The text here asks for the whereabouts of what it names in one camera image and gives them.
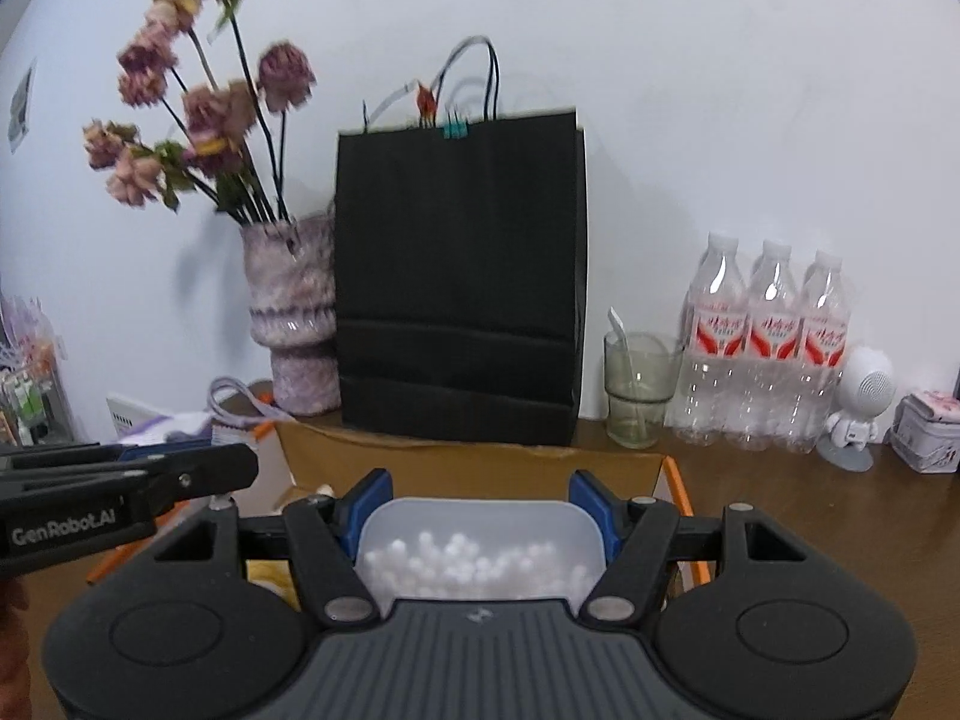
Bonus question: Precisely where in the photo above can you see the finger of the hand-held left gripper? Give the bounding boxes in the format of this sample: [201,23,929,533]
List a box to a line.
[0,441,226,466]
[0,444,260,520]

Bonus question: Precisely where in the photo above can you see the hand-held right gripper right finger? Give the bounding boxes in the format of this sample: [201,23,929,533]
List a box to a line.
[567,469,808,625]

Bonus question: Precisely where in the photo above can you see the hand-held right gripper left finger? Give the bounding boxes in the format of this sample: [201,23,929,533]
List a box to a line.
[154,469,395,628]

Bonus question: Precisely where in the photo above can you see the red cardboard box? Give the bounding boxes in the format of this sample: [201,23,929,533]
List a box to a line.
[86,420,713,616]

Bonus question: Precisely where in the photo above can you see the translucent cotton swab box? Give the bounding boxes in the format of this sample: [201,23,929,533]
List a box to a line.
[352,499,608,617]

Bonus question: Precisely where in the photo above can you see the purple tissue pack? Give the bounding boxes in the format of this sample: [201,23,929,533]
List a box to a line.
[112,377,297,466]

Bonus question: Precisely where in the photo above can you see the clear glass cup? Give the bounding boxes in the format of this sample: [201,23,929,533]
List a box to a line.
[604,307,685,451]

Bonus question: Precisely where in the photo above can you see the clear display rack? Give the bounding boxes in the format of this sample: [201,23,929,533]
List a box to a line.
[0,292,77,446]

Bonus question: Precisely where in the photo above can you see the purple ceramic vase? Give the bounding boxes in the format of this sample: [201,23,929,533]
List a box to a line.
[240,211,342,416]

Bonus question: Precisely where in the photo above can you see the red label water bottle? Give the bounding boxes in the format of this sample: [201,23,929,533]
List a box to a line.
[791,250,854,455]
[739,238,807,452]
[672,231,751,446]

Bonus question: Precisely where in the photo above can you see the black paper bag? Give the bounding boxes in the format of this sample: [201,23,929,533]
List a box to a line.
[333,37,589,448]

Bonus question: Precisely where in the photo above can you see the white robot speaker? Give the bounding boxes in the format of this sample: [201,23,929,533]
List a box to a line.
[816,346,897,473]

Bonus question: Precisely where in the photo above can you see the small metal tin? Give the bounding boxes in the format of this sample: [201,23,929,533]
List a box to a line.
[889,390,960,475]

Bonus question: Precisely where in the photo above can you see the dried pink flowers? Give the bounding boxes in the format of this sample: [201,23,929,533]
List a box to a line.
[82,0,320,227]

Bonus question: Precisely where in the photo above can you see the white wall device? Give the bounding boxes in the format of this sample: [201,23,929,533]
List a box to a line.
[106,390,162,437]

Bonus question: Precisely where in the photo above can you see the wall poster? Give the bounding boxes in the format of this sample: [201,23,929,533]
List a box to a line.
[7,58,38,156]

